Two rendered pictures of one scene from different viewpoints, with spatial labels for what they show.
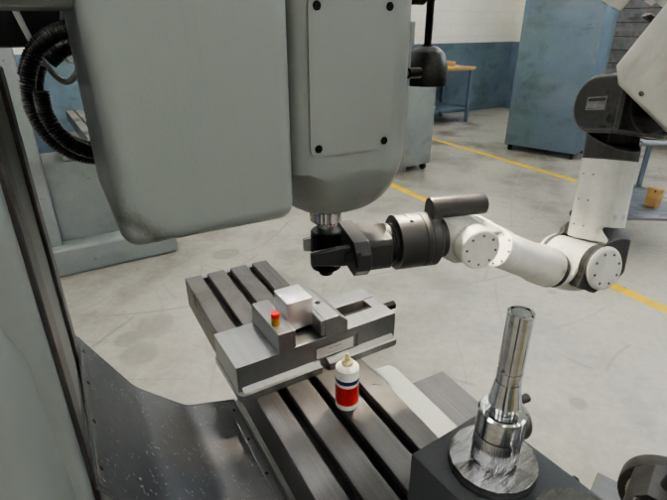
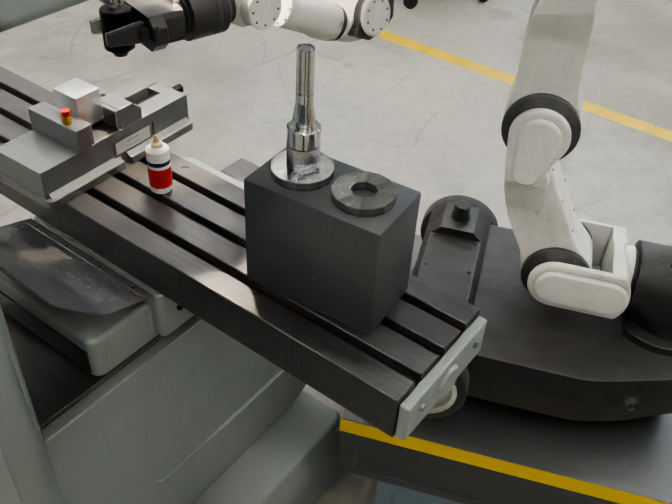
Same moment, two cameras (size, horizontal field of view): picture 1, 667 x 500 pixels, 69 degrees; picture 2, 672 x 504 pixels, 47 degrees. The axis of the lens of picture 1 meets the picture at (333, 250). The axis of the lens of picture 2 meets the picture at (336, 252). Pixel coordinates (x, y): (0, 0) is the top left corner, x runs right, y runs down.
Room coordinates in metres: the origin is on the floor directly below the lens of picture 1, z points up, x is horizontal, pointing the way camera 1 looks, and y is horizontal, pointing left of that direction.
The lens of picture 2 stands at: (-0.47, 0.19, 1.74)
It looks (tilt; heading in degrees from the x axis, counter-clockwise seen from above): 40 degrees down; 334
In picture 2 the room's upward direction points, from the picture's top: 4 degrees clockwise
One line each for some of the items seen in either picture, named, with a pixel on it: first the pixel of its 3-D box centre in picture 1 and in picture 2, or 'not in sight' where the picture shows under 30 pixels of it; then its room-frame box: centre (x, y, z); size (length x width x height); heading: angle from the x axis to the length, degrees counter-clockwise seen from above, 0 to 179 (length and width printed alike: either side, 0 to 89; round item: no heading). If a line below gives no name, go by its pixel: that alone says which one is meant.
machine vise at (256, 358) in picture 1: (308, 328); (97, 126); (0.82, 0.05, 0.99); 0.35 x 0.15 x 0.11; 121
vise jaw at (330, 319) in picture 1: (319, 310); (105, 103); (0.83, 0.03, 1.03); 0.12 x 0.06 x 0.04; 31
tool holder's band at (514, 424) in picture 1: (501, 412); (303, 128); (0.37, -0.17, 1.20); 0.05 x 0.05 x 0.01
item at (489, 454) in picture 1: (497, 437); (303, 148); (0.37, -0.17, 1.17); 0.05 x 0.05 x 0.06
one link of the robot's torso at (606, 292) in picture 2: not in sight; (579, 264); (0.45, -0.85, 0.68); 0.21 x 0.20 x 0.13; 50
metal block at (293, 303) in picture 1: (293, 307); (78, 103); (0.80, 0.08, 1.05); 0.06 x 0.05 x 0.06; 31
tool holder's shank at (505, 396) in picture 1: (511, 362); (304, 87); (0.37, -0.17, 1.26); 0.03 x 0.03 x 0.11
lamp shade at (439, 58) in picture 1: (426, 64); not in sight; (0.87, -0.15, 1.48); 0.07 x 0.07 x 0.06
